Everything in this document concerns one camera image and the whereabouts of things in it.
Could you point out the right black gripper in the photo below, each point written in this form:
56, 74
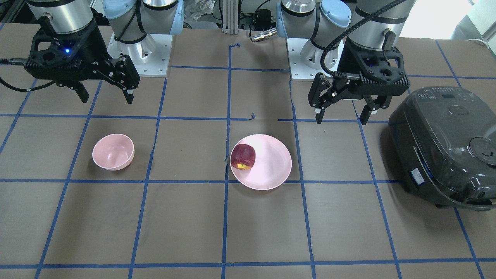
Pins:
94, 49

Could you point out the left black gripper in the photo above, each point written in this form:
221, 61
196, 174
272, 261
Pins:
352, 58

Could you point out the pink bowl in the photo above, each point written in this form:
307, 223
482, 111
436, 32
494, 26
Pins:
113, 152

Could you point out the red apple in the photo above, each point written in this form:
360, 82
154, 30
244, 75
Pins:
243, 157

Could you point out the pink plate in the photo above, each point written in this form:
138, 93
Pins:
272, 166

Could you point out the dark grey rice cooker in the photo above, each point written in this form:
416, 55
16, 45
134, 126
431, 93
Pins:
445, 140

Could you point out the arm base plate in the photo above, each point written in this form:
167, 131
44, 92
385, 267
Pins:
151, 56
300, 66

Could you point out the aluminium frame post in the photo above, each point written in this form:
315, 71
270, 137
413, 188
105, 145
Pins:
230, 15

